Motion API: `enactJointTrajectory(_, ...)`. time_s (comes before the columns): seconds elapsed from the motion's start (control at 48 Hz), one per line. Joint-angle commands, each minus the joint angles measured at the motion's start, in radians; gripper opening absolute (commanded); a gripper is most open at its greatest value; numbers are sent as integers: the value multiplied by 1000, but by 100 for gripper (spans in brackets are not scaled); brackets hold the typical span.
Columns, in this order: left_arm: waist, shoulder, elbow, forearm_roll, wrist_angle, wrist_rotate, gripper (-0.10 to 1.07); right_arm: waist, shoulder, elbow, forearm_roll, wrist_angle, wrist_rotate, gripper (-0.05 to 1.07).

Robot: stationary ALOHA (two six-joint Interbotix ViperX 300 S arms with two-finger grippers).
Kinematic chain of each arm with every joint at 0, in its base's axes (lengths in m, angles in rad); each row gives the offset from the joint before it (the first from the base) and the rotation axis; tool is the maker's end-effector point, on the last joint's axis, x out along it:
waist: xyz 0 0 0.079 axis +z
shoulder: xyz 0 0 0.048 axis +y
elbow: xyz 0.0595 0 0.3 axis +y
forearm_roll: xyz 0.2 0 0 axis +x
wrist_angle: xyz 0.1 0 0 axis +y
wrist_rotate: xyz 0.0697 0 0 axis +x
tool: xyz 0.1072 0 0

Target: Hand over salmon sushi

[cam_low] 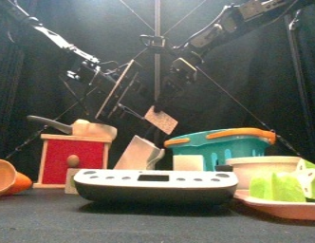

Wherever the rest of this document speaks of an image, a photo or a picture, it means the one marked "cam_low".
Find white toy knife block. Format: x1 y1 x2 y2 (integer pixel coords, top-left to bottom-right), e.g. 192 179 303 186
113 135 167 171

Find white green star slice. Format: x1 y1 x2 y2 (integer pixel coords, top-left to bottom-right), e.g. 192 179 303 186
294 159 315 202

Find grey vertical frame pole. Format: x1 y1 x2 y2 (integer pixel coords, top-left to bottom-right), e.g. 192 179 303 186
153 0 161 103

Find wooden box red front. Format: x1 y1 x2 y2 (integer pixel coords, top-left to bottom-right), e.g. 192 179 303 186
33 133 113 190

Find pink plate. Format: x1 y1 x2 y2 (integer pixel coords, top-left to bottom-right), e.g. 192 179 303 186
232 189 315 222

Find teal basket orange handles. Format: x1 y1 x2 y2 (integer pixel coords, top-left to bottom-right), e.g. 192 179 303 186
162 127 279 172

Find white plastic bowl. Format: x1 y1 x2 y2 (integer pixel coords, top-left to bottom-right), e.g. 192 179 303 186
225 155 303 191

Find green toy lettuce piece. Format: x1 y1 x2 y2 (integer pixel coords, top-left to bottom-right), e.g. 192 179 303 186
271 172 308 203
248 176 276 200

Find orange wooden bowl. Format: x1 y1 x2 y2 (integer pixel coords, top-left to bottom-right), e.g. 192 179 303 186
0 158 18 199

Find thin diagonal brace wire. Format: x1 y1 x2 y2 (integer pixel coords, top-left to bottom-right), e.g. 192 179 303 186
5 0 208 160
118 0 303 157

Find white foam cube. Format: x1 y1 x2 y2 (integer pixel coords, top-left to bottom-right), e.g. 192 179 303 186
172 154 205 172

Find orange toy fruit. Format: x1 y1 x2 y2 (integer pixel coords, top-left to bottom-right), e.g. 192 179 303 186
3 170 35 196

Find white grey toy scale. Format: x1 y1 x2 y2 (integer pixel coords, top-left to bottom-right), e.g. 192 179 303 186
73 168 240 205

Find cream pan grey handle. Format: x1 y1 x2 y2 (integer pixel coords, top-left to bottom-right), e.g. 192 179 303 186
26 115 120 141

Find small beige block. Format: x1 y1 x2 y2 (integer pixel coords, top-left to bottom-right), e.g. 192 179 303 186
64 167 84 195

